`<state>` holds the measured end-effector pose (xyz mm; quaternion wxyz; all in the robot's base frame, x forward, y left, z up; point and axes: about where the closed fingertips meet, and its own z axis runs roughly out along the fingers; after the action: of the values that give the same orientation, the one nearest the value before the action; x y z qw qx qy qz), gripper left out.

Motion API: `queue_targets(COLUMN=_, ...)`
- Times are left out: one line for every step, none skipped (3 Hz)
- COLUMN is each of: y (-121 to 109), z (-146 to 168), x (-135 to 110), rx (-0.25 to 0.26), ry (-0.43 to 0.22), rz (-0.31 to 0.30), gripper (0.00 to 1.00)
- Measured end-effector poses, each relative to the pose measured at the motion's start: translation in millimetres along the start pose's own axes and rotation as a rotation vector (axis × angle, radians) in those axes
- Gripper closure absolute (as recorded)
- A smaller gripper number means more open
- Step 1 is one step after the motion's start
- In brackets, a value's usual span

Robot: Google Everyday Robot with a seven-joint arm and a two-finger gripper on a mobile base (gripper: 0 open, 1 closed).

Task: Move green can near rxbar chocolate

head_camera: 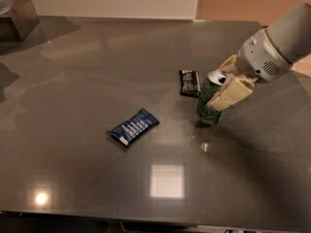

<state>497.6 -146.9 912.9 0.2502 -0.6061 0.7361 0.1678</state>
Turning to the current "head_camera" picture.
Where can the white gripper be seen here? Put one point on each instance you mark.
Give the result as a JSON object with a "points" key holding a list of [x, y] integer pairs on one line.
{"points": [[260, 58]]}

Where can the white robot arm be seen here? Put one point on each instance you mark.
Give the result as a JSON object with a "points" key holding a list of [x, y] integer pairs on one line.
{"points": [[291, 35]]}

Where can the dark box in corner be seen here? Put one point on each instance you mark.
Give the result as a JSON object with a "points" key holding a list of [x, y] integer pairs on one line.
{"points": [[17, 24]]}

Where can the blue snack bar wrapper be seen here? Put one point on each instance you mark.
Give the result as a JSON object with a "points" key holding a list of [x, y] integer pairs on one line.
{"points": [[130, 130]]}

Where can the black chocolate bar wrapper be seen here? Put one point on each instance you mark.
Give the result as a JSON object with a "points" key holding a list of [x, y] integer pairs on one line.
{"points": [[190, 83]]}

